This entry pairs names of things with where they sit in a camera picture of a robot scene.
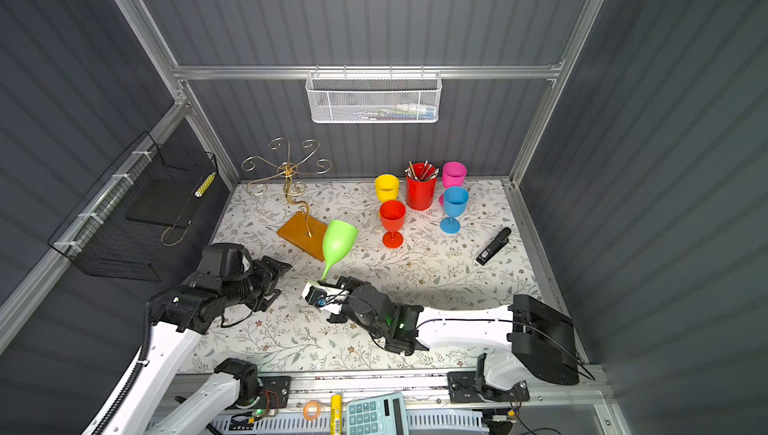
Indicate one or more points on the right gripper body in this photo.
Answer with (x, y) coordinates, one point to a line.
(350, 310)

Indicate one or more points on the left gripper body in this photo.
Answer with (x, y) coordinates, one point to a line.
(254, 287)

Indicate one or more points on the green wine glass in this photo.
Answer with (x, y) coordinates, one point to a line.
(338, 241)

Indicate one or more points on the red-orange wine glass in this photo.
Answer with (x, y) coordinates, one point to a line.
(392, 216)

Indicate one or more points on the gold rack with wooden base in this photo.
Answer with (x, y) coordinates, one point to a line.
(302, 230)

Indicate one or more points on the yellow wine glass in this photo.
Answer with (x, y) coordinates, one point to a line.
(386, 188)

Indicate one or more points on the blue wine glass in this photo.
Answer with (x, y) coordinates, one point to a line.
(455, 200)

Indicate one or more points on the pink wine glass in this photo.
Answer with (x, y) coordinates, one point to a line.
(453, 174)

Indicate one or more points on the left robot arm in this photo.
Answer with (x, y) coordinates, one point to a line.
(174, 321)

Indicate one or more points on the yellow marker in basket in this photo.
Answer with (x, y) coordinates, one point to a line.
(204, 185)

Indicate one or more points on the yellow glue stick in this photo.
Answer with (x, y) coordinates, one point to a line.
(336, 414)

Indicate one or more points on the orange rubber band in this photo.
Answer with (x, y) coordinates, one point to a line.
(312, 410)

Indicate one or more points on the calculator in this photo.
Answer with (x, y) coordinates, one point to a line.
(382, 415)

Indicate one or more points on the red pen cup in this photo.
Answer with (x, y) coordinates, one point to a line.
(421, 180)

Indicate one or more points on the black stapler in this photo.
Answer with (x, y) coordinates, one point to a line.
(494, 246)

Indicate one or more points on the black wire basket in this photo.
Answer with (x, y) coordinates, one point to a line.
(141, 225)

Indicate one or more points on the white wire mesh basket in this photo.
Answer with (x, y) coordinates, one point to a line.
(374, 98)

